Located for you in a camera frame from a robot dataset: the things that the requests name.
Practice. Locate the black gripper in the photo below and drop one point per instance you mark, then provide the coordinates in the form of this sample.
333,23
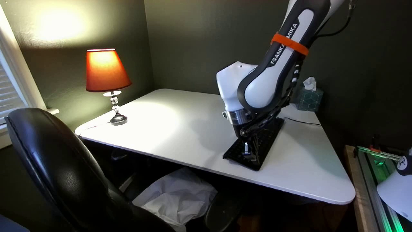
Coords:
260,126

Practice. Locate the white window blind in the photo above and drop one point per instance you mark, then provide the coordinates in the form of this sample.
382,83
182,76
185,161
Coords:
8,94

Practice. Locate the white rounded object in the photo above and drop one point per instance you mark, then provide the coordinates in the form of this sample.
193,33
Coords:
400,193

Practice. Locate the black cap with logo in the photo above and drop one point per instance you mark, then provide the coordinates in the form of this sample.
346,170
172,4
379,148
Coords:
406,165

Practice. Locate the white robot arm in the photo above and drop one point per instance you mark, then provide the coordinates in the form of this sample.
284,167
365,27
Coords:
266,81

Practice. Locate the teal tissue box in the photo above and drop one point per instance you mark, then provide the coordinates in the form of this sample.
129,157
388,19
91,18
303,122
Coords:
312,100

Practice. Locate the white cloth under desk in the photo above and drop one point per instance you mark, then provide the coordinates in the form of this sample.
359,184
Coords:
176,197

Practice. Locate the wooden framed metal stand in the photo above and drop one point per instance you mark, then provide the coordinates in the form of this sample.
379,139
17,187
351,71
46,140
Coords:
365,193

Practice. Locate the white window frame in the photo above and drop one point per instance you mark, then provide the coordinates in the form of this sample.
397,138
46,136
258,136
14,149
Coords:
26,77

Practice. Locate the black leather office chair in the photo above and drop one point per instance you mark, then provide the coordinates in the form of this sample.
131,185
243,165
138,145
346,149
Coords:
65,171

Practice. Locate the orange shade table lamp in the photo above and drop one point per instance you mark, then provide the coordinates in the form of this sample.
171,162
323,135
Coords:
105,71

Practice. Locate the black computer keyboard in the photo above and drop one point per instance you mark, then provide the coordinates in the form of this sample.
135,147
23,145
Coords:
258,156

